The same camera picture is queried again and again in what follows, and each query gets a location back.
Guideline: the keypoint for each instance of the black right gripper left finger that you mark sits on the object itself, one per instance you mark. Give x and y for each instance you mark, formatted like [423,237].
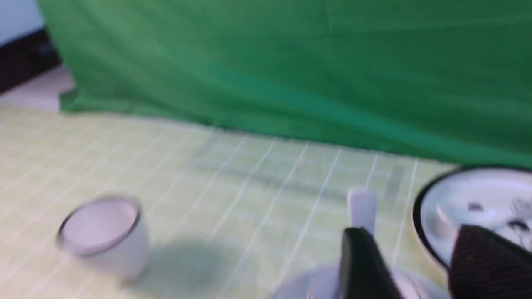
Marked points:
[363,273]

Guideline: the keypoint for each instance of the green backdrop cloth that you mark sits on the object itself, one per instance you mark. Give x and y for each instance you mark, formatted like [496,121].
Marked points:
[440,79]

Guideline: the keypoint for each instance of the green checkered tablecloth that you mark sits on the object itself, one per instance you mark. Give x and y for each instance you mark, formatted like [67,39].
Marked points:
[229,214]

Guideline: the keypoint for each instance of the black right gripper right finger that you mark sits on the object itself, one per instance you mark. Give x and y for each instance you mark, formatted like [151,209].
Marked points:
[486,266]

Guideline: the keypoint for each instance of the pale green plain plate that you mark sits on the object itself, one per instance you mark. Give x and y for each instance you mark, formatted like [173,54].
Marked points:
[324,283]

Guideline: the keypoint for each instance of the white cup black rim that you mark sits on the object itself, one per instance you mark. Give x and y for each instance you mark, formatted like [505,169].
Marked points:
[109,235]

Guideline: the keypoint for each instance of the black-rimmed illustrated plate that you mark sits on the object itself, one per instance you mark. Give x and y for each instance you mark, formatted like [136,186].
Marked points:
[496,197]

